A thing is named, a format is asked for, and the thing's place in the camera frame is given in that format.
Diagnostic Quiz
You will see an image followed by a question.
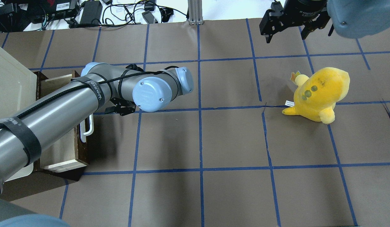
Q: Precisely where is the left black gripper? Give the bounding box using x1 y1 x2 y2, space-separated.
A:
105 97 136 116

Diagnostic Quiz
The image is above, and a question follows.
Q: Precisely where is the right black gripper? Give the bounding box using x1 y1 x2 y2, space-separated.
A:
259 0 331 44

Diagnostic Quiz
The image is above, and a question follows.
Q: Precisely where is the white drawer handle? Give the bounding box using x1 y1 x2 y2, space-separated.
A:
79 114 94 143

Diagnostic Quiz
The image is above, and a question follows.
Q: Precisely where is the dark wooden drawer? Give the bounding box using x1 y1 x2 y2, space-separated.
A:
35 70 89 173

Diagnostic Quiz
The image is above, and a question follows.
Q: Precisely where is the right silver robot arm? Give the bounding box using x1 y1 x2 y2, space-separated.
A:
259 0 390 43

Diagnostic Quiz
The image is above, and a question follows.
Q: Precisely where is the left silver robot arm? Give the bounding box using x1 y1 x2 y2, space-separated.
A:
0 62 194 227

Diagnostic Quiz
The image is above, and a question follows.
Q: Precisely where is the dark wooden drawer cabinet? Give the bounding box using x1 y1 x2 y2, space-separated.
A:
0 79 98 201

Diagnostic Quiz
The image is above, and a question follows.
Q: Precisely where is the yellow plush dinosaur toy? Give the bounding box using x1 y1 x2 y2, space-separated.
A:
282 67 350 125

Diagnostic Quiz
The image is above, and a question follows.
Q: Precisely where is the cream plastic storage box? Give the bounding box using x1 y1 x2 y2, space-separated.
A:
0 46 42 184

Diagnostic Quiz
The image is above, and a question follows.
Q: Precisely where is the aluminium frame post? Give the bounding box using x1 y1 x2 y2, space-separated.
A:
187 0 204 26

